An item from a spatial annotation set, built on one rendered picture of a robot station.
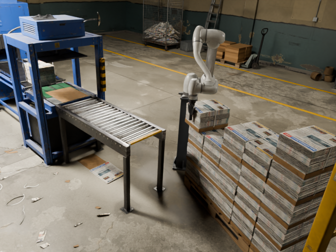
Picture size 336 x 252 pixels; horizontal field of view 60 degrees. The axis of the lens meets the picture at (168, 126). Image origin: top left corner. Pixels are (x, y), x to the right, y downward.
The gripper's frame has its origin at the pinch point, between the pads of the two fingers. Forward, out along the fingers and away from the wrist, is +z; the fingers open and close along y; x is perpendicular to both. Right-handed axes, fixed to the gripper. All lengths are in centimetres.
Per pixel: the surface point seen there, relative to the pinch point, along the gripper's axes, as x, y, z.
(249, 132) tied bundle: -21, -65, -10
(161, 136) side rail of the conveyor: 27.6, 11.5, 23.8
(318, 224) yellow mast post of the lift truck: 13, -163, -4
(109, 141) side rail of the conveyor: 83, 17, 21
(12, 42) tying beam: 152, 153, -53
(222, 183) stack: -5, -58, 46
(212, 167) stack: -6, -40, 39
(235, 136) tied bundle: -6, -63, -7
